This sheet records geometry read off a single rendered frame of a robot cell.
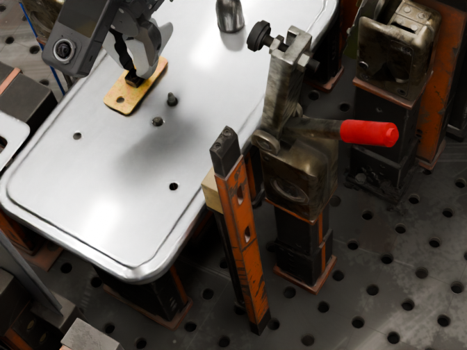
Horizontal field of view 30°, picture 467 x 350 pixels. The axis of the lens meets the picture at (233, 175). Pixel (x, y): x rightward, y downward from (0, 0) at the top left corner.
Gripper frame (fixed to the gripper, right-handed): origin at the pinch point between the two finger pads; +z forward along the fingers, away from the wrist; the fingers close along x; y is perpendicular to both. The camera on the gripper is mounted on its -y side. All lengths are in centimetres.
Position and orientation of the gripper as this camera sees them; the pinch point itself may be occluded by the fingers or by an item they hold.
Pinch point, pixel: (133, 71)
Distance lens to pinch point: 99.2
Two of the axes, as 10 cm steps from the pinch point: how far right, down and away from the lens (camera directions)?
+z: 0.8, 4.8, 8.8
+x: -8.5, -4.3, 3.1
